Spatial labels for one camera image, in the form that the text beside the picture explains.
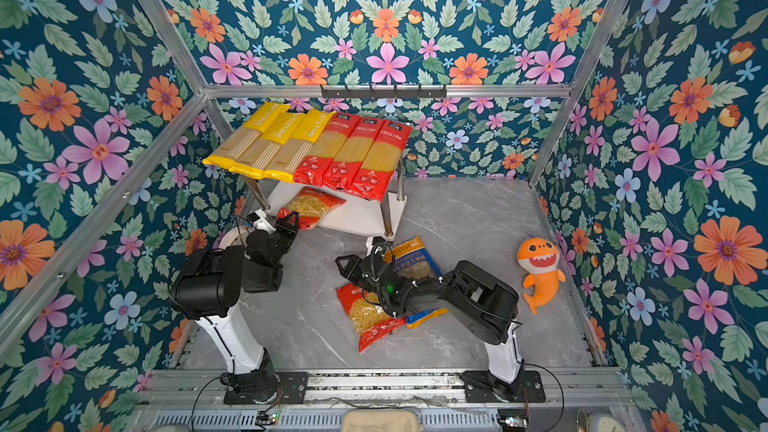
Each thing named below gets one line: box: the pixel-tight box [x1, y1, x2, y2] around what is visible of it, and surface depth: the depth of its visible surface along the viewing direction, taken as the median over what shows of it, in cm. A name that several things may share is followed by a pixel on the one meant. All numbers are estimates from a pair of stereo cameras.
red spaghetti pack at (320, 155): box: [294, 111, 360, 187], surface depth 78 cm
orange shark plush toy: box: [517, 236, 567, 315], surface depth 90 cm
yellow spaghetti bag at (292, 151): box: [262, 110, 337, 184], surface depth 80 cm
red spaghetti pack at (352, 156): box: [322, 117, 384, 192], surface depth 76 cm
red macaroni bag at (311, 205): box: [277, 186, 347, 230], surface depth 98 cm
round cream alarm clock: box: [219, 226, 253, 250], surface depth 90 cm
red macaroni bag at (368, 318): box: [336, 283, 407, 353], surface depth 82 cm
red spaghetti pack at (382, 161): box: [348, 120, 413, 202], surface depth 75 cm
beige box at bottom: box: [341, 409, 420, 432], surface depth 67 cm
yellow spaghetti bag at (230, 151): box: [202, 102, 291, 170], surface depth 80 cm
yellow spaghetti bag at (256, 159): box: [229, 109, 306, 180], surface depth 79 cm
